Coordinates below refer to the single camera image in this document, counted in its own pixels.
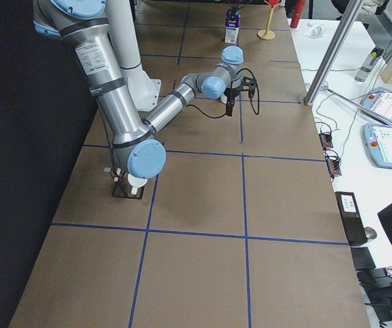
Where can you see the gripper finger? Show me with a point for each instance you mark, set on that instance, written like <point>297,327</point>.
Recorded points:
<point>231,110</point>
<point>228,110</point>

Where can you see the blue Pascual milk carton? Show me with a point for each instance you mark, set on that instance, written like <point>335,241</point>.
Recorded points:
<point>232,23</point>

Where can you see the white smiley face mug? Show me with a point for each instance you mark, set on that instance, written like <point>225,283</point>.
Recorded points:
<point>223,99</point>

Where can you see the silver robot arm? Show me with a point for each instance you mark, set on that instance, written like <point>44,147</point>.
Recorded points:
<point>101,35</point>

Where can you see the wooden mug tree stand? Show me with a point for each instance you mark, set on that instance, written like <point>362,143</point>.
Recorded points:
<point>267,33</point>

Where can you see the red bottle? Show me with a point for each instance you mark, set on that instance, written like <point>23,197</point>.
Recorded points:
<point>299,7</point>

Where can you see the white lying bottle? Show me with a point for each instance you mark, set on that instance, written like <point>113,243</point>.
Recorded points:
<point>315,31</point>

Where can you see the orange relay board upper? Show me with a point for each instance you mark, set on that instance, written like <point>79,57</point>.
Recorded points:
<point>326,141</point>

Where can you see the orange relay board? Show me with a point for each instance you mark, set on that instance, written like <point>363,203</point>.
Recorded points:
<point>333,164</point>
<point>326,141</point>

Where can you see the orange relay board lower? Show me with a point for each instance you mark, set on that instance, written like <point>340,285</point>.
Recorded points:
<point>333,164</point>

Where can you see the white ribbed HOME mug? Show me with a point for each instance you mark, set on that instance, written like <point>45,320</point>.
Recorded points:
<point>136,183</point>

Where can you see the grey water bottle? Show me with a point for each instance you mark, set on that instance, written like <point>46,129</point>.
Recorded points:
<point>369,63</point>

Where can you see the black power box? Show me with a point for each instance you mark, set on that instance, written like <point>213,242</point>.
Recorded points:
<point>351,218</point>

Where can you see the far teach pendant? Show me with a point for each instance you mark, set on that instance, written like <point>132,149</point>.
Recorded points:
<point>379,100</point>

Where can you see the teach pendant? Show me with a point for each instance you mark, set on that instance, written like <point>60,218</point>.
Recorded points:
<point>378,141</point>
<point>379,100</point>

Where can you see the thin metal rod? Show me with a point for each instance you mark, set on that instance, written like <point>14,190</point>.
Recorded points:
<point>376,116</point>

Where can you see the near teach pendant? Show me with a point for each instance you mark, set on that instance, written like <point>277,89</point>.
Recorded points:
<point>378,141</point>

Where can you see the black desk stand base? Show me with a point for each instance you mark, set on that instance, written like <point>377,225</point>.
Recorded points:
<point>377,282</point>

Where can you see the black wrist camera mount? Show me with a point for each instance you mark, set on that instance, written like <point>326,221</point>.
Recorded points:
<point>248,85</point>

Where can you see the white pedestal column base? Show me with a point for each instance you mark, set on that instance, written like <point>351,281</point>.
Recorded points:
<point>143,90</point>

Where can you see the aluminium frame post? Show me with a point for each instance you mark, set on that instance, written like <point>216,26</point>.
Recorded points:
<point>342,31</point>

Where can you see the black wire mug rack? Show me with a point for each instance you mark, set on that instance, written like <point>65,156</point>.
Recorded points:
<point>121,186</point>

